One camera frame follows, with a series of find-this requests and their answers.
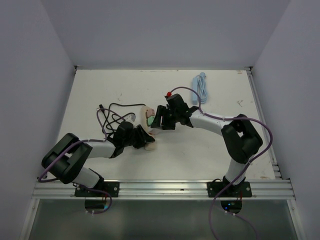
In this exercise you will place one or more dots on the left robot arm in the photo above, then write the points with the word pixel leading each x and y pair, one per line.
pixel 67 158

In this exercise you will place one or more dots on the aluminium front rail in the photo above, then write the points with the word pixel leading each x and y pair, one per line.
pixel 169 190

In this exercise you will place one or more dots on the aluminium rail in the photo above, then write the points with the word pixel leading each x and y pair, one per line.
pixel 271 152
pixel 169 190

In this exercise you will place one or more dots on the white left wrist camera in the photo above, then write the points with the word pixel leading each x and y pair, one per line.
pixel 131 118

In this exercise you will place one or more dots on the aluminium right side rail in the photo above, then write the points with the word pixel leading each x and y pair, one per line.
pixel 271 152

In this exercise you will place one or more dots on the green plug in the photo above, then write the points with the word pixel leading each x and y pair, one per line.
pixel 150 120

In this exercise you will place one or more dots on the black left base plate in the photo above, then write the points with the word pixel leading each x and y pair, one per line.
pixel 110 187

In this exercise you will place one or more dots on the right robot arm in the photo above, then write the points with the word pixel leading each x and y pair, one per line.
pixel 241 139

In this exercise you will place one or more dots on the beige power strip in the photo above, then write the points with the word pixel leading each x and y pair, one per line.
pixel 143 121

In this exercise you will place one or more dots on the white charger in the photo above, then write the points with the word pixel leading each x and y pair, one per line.
pixel 155 131

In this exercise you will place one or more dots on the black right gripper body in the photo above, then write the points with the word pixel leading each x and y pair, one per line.
pixel 171 119

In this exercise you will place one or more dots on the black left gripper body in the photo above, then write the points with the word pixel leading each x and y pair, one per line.
pixel 129 141

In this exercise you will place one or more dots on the pink charger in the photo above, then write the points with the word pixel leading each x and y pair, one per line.
pixel 150 112

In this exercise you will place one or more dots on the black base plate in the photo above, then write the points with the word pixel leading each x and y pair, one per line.
pixel 110 187
pixel 234 191

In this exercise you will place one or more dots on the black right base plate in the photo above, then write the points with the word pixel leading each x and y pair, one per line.
pixel 234 191

